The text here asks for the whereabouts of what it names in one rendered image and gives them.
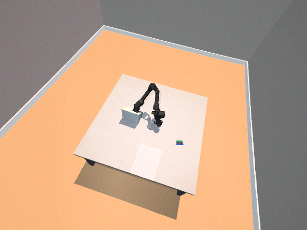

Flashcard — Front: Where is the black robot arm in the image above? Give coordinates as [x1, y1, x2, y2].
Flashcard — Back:
[132, 83, 165, 119]

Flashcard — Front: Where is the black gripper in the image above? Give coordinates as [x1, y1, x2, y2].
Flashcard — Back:
[154, 116, 162, 126]

